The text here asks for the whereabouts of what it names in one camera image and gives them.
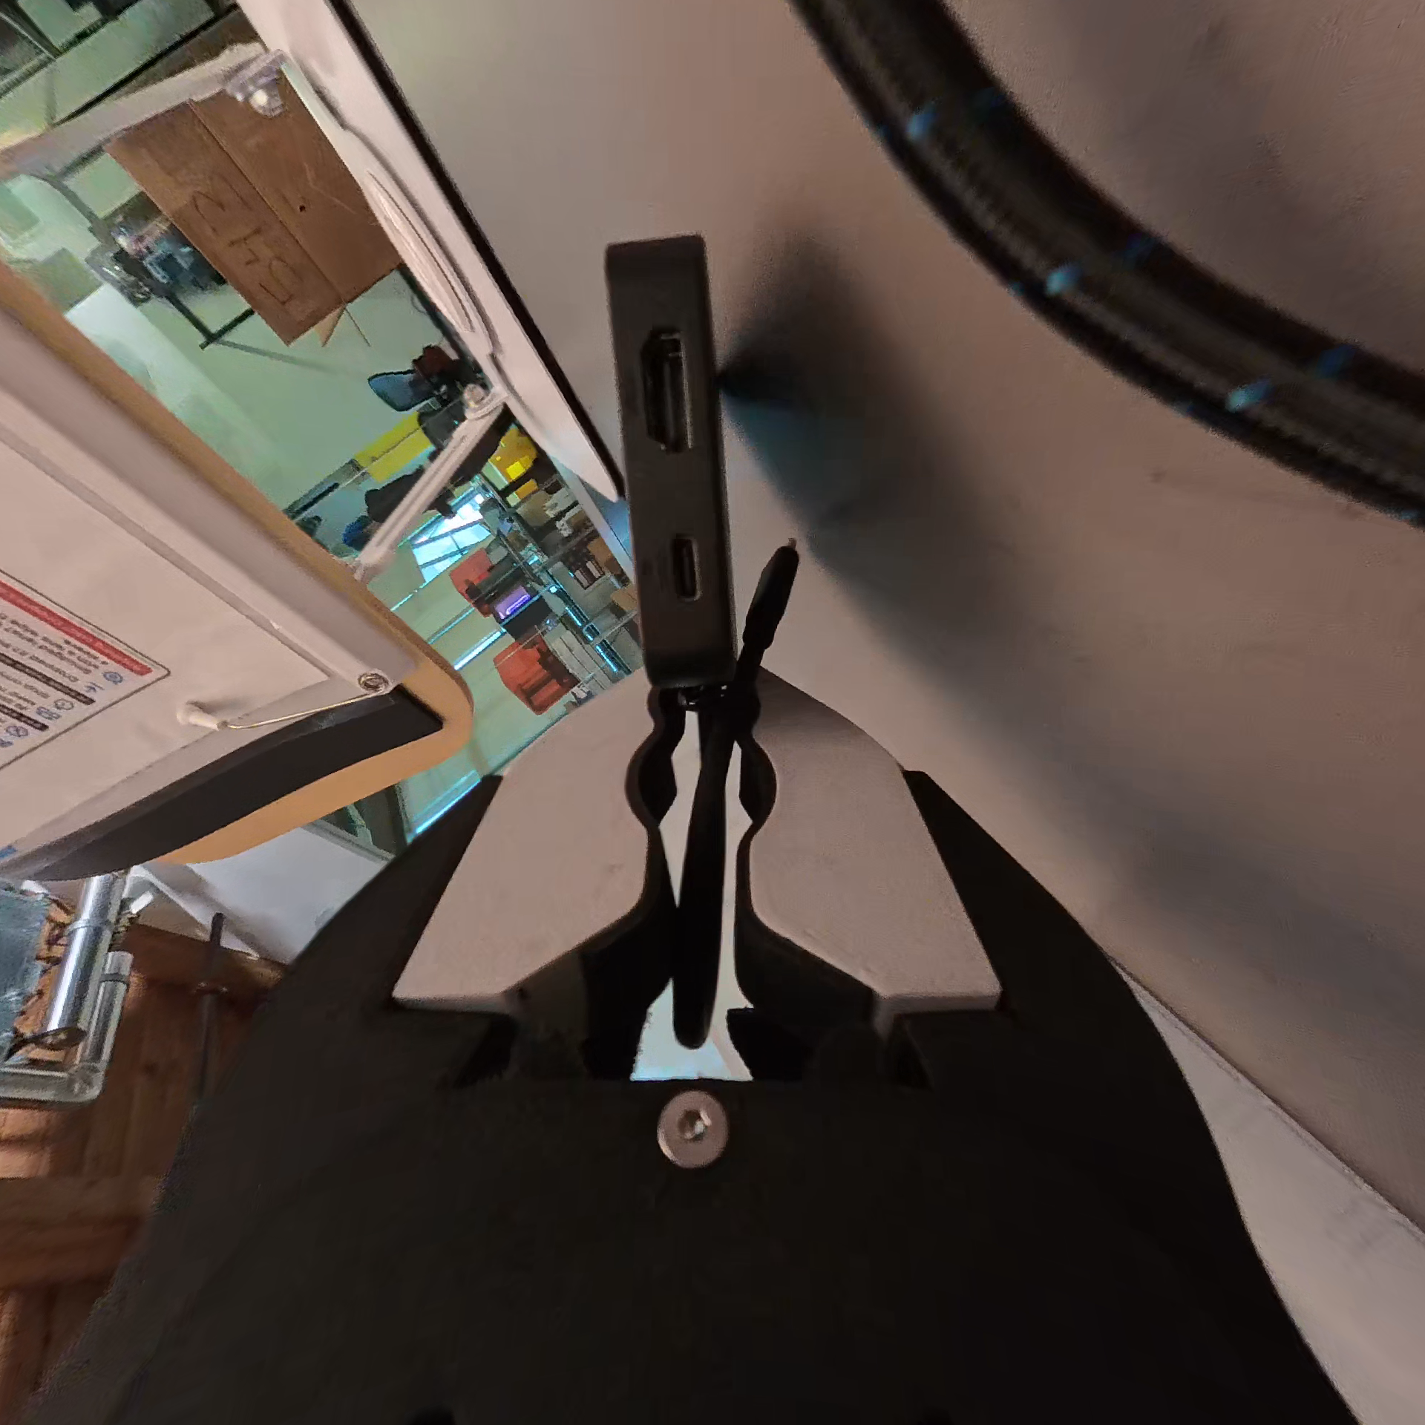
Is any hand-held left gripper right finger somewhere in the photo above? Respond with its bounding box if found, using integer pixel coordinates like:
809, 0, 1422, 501
729, 670, 1006, 1077

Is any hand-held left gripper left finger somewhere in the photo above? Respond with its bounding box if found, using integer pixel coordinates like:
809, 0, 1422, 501
389, 679, 686, 1077

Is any black HDMI adapter hub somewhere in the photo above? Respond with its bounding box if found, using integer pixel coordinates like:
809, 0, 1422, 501
603, 233, 802, 1052

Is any black braided HDMI cable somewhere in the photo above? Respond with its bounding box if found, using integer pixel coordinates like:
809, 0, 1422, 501
788, 0, 1425, 527

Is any red storage crate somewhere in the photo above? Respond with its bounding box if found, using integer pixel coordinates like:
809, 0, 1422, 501
494, 636, 580, 714

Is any wooden document stand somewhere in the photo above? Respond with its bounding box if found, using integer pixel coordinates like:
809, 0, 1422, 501
0, 0, 629, 884

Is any chrome metal hinge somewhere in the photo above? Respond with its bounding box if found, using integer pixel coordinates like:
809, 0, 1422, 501
0, 869, 136, 1107

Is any printed instruction sheet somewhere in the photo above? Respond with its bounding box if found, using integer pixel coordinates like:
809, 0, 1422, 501
0, 430, 374, 780

